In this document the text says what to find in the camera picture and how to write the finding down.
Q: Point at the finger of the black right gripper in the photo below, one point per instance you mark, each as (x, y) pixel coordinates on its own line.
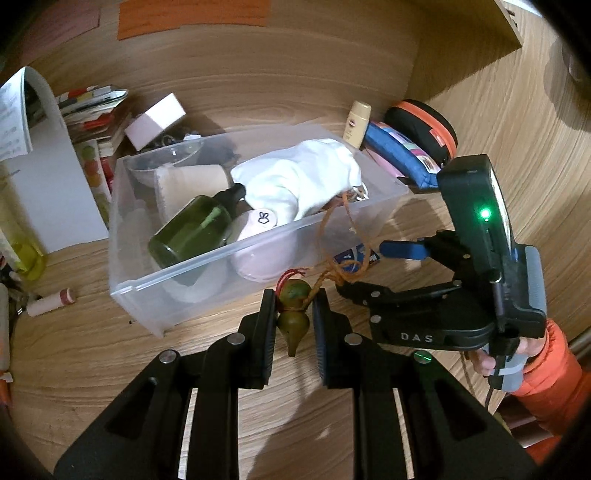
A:
(411, 417)
(376, 298)

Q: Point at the blue tipped left gripper right finger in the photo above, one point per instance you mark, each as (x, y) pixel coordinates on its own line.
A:
(404, 250)

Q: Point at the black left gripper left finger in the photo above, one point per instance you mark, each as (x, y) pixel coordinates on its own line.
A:
(178, 418)

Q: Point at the green gourd pendant with cord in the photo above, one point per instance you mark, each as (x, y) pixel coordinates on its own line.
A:
(294, 293)

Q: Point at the white glossy ball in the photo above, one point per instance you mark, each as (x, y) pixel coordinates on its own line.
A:
(268, 257)

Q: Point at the white cloth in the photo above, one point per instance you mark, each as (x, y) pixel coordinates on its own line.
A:
(298, 181)

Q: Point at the right hand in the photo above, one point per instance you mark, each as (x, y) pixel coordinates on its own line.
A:
(485, 365)

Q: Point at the blue Max box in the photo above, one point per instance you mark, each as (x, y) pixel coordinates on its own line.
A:
(358, 258)

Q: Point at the blue pencil pouch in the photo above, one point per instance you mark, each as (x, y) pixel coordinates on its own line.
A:
(400, 153)

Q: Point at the orange jacket sleeve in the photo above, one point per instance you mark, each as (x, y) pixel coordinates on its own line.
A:
(555, 387)

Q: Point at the black orange zip case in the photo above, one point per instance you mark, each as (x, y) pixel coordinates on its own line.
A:
(426, 127)

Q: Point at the cream sunscreen bottle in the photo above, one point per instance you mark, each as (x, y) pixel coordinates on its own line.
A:
(356, 124)

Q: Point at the small lip balm stick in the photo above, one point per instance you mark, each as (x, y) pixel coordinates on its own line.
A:
(52, 302)

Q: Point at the clear plastic storage bin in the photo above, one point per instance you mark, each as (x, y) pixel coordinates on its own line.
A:
(136, 281)

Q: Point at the dark green pump bottle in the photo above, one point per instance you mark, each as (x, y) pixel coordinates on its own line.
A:
(199, 227)

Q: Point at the cream yarn cone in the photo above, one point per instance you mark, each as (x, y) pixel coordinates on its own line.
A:
(176, 186)

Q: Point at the yellow green clear bottle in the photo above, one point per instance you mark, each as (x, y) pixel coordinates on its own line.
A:
(18, 246)

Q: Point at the pile of beads and keyring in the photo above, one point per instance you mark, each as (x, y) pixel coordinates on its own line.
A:
(168, 140)

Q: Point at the white paper sheet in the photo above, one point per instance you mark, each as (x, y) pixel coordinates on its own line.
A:
(46, 183)

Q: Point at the clear plastic bowl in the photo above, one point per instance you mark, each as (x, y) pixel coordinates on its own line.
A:
(143, 166)

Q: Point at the small white cardboard box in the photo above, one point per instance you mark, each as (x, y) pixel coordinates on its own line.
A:
(154, 121)

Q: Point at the stack of books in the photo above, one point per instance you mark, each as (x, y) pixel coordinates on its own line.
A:
(96, 118)

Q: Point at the orange sticky note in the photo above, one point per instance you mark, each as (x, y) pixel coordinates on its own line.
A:
(138, 18)

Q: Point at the pink sticky note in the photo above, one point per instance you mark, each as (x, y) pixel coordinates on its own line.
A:
(59, 23)

